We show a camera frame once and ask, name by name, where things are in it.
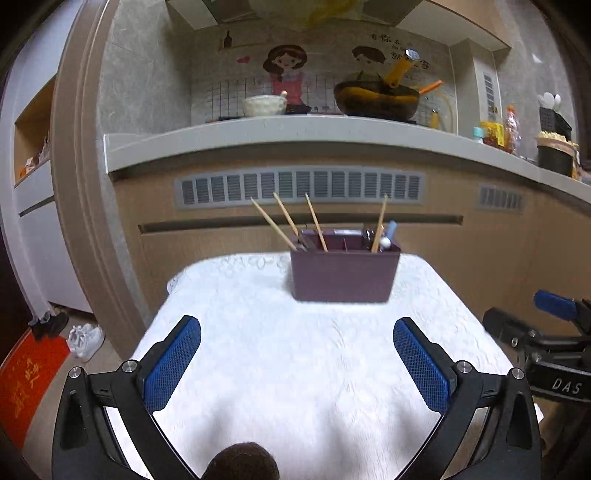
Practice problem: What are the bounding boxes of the small white ball spoon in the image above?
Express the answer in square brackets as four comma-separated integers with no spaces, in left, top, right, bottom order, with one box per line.
[379,237,392,252]

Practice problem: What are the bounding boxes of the white lace tablecloth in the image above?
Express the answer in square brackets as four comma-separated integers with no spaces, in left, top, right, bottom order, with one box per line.
[133,253,512,479]

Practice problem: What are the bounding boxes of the red floor mat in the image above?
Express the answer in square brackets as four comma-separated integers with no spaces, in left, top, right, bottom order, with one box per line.
[0,331,70,450]

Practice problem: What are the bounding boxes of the wooden chopstick three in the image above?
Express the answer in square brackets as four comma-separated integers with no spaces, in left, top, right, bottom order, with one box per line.
[304,193,329,252]

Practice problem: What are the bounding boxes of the white sneakers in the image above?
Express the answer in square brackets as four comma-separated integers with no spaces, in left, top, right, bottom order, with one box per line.
[66,324,105,363]

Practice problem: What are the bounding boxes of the small grey vent grille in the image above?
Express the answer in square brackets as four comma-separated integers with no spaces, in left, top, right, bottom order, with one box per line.
[477,184,525,212]

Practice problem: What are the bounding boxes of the purple utensil holder box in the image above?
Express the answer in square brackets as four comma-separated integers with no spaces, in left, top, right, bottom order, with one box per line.
[290,229,402,303]

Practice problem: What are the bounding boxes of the kitchen countertop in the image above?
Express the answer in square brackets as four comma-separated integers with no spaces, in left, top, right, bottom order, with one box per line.
[103,115,590,204]

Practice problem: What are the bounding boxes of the black pot with lid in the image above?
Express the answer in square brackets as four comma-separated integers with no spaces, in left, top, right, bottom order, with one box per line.
[536,131,578,178]

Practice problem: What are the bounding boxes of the white bowl on counter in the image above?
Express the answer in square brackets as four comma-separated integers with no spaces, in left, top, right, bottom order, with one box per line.
[242,91,287,118]

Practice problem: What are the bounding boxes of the blue plastic spoon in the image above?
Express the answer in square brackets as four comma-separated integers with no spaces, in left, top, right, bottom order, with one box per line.
[386,221,397,241]

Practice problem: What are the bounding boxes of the black wok on stove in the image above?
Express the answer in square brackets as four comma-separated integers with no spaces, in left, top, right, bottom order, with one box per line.
[334,80,420,122]

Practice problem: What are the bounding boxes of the yellow package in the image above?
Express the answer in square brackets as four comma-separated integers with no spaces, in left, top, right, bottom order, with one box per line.
[480,121,505,150]

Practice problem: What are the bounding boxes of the bottle with orange cap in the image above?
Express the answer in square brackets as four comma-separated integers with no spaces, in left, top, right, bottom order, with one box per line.
[504,105,521,155]

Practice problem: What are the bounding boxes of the wooden chopstick four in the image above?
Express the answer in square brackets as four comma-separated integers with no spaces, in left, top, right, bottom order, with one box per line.
[273,192,301,237]

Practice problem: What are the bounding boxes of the wooden chopstick two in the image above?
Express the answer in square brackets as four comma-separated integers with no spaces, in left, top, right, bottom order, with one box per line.
[370,194,389,253]

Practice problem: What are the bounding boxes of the large grey vent grille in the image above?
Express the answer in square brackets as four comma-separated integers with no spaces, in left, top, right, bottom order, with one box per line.
[173,165,426,210]

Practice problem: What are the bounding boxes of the black utensil rack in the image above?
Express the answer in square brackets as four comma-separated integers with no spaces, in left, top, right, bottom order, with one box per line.
[539,107,572,141]

